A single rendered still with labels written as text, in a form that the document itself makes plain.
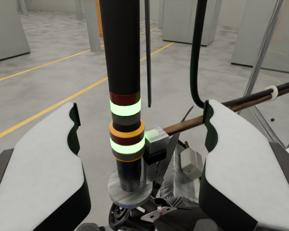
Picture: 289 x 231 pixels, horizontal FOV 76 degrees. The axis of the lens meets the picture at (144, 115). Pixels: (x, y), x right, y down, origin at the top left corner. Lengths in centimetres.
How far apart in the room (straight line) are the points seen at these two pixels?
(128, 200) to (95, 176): 193
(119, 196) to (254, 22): 546
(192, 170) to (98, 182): 151
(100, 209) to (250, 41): 504
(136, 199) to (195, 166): 50
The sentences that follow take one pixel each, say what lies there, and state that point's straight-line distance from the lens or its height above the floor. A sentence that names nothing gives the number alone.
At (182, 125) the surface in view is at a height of 155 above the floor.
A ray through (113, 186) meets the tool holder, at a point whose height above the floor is 146.
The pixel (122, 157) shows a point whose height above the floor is 154.
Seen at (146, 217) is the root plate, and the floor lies 126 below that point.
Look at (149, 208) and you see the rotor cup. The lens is 55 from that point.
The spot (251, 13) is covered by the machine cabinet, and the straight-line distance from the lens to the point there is 559.
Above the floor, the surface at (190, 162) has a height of 116.
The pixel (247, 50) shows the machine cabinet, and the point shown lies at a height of 41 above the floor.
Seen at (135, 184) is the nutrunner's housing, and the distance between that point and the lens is 29.
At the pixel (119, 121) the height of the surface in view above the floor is 159.
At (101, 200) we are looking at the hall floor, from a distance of 204.
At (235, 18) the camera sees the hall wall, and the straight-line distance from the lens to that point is 1235.
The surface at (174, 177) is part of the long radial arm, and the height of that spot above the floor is 114.
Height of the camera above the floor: 171
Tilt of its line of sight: 34 degrees down
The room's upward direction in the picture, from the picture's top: 1 degrees clockwise
